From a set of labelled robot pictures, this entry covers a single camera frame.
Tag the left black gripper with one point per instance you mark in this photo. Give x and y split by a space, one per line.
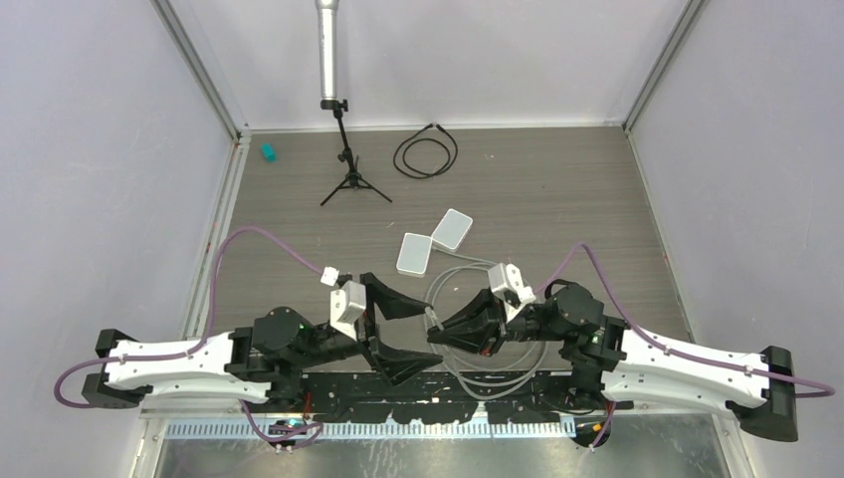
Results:
398 364

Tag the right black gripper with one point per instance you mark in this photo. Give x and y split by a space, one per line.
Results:
482 327

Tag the white network switch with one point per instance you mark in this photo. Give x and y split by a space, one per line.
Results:
451 231
414 255

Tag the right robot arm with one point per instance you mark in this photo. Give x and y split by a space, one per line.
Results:
612 362

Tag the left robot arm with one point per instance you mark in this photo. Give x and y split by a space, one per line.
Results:
264 363

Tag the black tripod stand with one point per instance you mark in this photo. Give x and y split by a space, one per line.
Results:
353 179

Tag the teal small block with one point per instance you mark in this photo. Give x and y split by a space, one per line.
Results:
268 152

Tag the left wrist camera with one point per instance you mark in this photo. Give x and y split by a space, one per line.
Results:
347 301

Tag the white slotted cable duct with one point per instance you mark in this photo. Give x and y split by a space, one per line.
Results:
479 427

